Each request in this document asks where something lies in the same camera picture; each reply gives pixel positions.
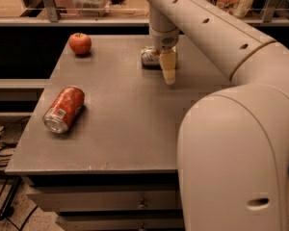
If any white green 7up can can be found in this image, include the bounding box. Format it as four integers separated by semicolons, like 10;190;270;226
141;45;177;67

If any clear plastic container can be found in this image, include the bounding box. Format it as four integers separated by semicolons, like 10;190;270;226
73;0;109;17

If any black cables left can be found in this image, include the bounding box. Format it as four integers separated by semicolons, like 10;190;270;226
0;116;39;231

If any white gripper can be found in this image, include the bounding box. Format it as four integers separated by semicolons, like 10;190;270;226
149;28;179;85

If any grey drawer cabinet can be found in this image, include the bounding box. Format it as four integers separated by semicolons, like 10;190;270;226
6;36;228;231

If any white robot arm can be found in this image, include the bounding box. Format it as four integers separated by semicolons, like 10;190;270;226
146;0;289;231

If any red apple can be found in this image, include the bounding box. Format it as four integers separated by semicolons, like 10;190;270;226
68;33;92;55

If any black power adapter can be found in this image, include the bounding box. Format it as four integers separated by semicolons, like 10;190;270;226
0;123;25;146

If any grey metal railing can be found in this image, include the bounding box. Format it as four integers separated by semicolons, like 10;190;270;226
0;0;289;26

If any red soda can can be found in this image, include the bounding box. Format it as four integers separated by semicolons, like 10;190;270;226
42;86;85;134

